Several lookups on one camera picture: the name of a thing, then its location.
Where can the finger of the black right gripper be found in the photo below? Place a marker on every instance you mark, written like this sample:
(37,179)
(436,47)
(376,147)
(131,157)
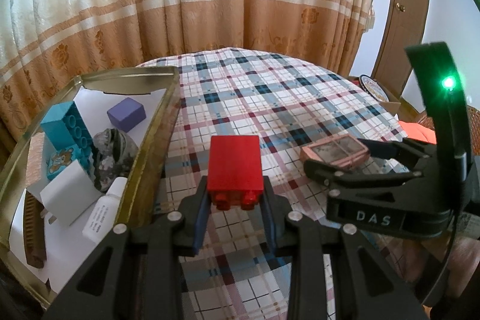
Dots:
(415,155)
(403,184)

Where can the beige orange patterned curtain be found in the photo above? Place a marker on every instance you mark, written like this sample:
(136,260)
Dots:
(45,43)

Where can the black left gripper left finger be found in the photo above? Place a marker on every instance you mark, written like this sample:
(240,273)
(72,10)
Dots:
(135,273)

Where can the brown wooden comb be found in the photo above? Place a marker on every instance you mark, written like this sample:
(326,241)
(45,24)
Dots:
(33,232)

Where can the round cookie tin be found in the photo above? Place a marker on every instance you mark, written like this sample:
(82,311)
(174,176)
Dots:
(373,88)

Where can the orange red cushion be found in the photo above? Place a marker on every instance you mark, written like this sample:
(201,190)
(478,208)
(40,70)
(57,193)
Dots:
(419,132)

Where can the small white bottle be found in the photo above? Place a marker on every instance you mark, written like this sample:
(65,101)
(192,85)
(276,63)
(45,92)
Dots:
(103,215)

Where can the red toy building block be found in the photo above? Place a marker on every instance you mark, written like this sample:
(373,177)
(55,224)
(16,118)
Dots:
(235,176)

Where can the brown wooden door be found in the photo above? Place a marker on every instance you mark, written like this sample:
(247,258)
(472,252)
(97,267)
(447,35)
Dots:
(404,27)

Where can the gold metal tin tray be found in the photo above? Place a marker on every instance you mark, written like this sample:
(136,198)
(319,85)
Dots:
(137,204)

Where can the pink deer picture box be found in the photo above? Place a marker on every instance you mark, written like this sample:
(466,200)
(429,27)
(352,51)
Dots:
(343,151)

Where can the plaid tablecloth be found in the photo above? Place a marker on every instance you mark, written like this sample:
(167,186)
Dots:
(287,103)

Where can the pink textured block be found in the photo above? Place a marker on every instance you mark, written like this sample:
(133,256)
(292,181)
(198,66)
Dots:
(35,170)

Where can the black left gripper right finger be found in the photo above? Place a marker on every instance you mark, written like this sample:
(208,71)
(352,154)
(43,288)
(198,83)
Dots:
(330,259)

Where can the grey patterned pouch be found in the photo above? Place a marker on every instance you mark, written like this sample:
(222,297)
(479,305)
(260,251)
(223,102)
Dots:
(114,153)

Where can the purple cube block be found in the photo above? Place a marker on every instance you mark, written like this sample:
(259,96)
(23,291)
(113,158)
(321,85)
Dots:
(126,114)

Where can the teal toy building block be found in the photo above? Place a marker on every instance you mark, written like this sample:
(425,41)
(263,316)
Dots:
(67,132)

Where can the white box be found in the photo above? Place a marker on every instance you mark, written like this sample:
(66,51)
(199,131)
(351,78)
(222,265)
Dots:
(69,194)

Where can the cardboard box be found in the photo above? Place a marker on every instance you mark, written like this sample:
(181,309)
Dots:
(391,106)

